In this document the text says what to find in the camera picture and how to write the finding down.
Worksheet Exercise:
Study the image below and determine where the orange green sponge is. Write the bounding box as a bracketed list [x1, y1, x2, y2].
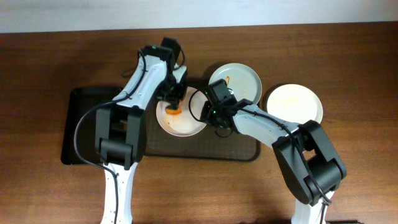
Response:
[165, 100, 182, 115]

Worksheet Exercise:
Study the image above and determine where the white plate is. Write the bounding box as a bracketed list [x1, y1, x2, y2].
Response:
[209, 63, 262, 104]
[155, 86, 207, 137]
[266, 84, 323, 124]

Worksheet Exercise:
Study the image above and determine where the white plate front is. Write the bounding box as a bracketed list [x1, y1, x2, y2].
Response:
[266, 84, 323, 124]

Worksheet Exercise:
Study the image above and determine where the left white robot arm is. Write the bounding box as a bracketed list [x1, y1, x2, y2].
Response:
[95, 44, 187, 223]

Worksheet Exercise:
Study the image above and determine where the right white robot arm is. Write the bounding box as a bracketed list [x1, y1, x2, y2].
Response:
[200, 100, 347, 223]

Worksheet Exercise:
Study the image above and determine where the brown serving tray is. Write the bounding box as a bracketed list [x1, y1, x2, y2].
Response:
[141, 77, 261, 162]

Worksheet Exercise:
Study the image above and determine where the black plastic tray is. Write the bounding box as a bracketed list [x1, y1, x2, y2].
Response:
[60, 86, 121, 165]

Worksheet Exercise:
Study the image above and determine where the white plate back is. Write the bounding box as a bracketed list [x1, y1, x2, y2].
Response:
[209, 63, 262, 104]

